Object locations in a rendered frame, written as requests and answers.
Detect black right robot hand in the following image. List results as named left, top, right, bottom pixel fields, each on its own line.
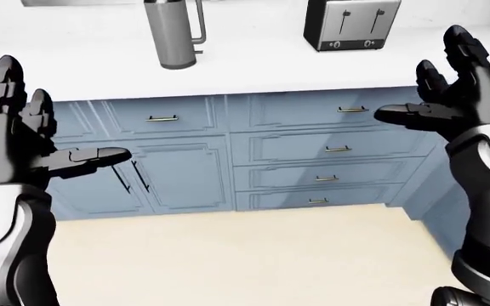
left=373, top=25, right=490, bottom=144

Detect black silver toaster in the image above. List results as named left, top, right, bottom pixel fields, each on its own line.
left=303, top=0, right=402, bottom=54

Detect blue kitchen cabinet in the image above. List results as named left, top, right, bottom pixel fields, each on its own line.
left=0, top=81, right=490, bottom=259

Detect black cabinet door handle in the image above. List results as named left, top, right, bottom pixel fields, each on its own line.
left=111, top=163, right=132, bottom=195
left=130, top=160, right=151, bottom=194

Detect silver electric kettle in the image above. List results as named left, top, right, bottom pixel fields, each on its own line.
left=143, top=0, right=208, bottom=71

